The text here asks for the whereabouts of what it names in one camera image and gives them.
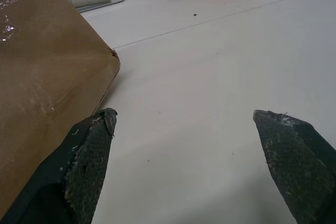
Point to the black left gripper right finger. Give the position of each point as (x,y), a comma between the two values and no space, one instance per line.
(296,161)

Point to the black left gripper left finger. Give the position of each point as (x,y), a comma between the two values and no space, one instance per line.
(86,161)

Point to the brown cardboard box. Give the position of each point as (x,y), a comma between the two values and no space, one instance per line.
(44,72)

